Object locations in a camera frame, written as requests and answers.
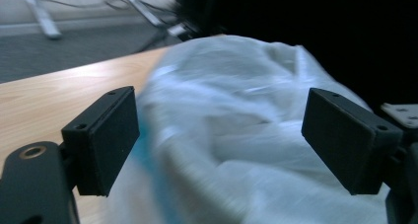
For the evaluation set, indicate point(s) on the white power strip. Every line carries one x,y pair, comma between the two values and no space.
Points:
177,30

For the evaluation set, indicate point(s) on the white-legged desk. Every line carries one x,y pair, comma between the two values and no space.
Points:
46,23

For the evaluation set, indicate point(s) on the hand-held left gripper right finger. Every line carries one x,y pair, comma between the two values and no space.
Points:
348,141

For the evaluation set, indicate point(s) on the white plastic trash bag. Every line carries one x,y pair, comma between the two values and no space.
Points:
246,118

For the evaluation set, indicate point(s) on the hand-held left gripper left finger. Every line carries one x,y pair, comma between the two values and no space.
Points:
102,141

